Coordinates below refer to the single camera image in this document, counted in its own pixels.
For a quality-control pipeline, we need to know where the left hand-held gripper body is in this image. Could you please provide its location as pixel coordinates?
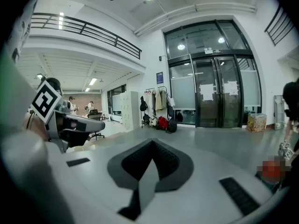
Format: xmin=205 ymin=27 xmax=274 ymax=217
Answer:
xmin=31 ymin=77 xmax=71 ymax=154

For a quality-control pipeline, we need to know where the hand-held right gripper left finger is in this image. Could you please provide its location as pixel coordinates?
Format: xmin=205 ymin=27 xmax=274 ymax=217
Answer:
xmin=48 ymin=138 xmax=154 ymax=224

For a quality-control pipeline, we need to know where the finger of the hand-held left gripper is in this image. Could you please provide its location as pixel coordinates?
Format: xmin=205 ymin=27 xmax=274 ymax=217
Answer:
xmin=61 ymin=114 xmax=106 ymax=134
xmin=60 ymin=128 xmax=94 ymax=148

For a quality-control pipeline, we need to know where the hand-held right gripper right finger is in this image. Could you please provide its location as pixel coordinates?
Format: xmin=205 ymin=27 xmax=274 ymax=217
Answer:
xmin=139 ymin=138 xmax=274 ymax=224

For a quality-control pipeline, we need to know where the person's left forearm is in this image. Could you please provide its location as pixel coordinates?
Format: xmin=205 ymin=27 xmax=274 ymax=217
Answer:
xmin=22 ymin=112 xmax=49 ymax=141

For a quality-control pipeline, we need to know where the black office chair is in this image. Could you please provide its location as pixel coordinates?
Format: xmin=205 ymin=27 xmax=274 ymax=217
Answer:
xmin=87 ymin=109 xmax=105 ymax=140

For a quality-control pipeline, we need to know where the whiteboard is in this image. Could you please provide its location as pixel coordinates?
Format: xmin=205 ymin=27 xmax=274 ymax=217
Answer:
xmin=112 ymin=94 xmax=121 ymax=112

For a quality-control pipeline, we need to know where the white locker cabinet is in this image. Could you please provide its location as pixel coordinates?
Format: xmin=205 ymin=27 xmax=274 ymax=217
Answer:
xmin=120 ymin=91 xmax=140 ymax=132

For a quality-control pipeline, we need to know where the red backpack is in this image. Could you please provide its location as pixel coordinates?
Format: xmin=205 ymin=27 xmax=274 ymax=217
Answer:
xmin=157 ymin=116 xmax=169 ymax=130

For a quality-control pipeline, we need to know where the beige coat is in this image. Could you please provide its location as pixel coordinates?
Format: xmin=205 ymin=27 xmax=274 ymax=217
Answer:
xmin=155 ymin=89 xmax=167 ymax=111

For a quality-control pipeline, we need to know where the black backpack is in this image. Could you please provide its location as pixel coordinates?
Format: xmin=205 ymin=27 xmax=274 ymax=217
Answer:
xmin=167 ymin=118 xmax=178 ymax=133

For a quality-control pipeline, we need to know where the black coat rack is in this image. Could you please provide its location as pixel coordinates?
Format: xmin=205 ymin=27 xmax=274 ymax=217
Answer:
xmin=141 ymin=86 xmax=175 ymax=133

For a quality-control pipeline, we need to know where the black-framed glass door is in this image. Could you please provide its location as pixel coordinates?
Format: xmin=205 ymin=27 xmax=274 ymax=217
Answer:
xmin=163 ymin=20 xmax=262 ymax=128

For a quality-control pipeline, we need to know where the black metal railing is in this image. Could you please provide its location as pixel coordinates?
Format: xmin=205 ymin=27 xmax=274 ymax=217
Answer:
xmin=264 ymin=5 xmax=295 ymax=46
xmin=30 ymin=12 xmax=142 ymax=60

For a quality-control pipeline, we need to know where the yellow printed box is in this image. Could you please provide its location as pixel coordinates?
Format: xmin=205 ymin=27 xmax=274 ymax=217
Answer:
xmin=246 ymin=112 xmax=268 ymax=133

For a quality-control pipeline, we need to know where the person's white printed shirt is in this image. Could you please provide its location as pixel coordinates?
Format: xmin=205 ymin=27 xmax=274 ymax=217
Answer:
xmin=6 ymin=0 xmax=39 ymax=65

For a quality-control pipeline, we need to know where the white paper notice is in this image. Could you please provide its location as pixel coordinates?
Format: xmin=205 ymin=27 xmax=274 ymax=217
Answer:
xmin=223 ymin=80 xmax=239 ymax=96
xmin=199 ymin=83 xmax=217 ymax=102

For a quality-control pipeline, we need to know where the metal folding ladder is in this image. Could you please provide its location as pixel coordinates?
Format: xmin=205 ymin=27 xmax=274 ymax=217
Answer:
xmin=273 ymin=94 xmax=285 ymax=131

